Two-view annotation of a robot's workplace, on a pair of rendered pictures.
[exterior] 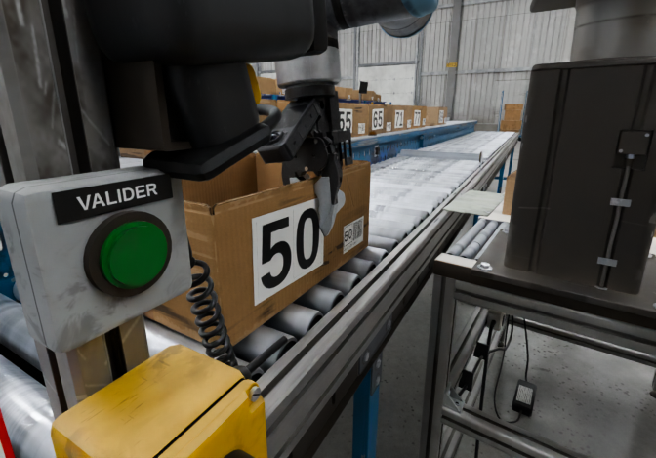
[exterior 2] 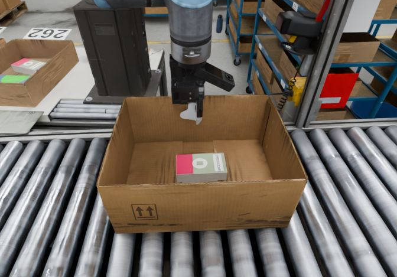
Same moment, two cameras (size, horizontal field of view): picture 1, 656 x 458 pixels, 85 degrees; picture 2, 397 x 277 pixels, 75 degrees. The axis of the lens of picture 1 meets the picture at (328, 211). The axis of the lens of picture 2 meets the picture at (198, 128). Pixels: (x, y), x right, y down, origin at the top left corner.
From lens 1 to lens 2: 1.01 m
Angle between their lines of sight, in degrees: 103
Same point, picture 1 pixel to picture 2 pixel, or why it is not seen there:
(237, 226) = (256, 103)
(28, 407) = (318, 162)
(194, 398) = (300, 80)
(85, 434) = not seen: hidden behind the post
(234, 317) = (255, 132)
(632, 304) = (159, 75)
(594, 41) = not seen: outside the picture
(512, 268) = (145, 94)
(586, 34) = not seen: outside the picture
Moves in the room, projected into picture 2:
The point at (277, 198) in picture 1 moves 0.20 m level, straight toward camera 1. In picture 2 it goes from (231, 98) to (275, 75)
